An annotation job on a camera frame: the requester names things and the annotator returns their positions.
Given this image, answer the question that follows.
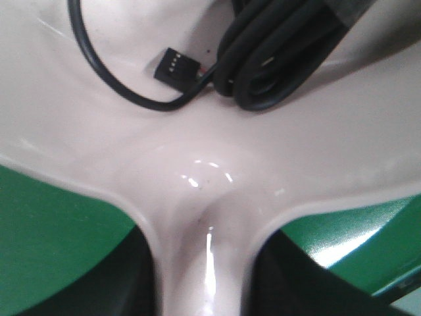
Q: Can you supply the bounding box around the black cable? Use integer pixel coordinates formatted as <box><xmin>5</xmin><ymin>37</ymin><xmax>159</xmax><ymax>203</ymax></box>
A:
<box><xmin>67</xmin><ymin>0</ymin><xmax>379</xmax><ymax>112</ymax></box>

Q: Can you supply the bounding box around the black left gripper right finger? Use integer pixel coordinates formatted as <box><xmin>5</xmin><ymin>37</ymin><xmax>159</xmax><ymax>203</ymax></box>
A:
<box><xmin>249</xmin><ymin>229</ymin><xmax>414</xmax><ymax>315</ymax></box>

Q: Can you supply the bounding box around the pink plastic dustpan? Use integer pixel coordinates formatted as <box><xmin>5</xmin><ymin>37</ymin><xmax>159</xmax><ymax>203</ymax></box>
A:
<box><xmin>1</xmin><ymin>1</ymin><xmax>420</xmax><ymax>315</ymax></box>

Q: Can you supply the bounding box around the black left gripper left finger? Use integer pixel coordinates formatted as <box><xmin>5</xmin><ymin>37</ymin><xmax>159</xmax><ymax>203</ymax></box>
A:
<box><xmin>22</xmin><ymin>227</ymin><xmax>158</xmax><ymax>315</ymax></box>

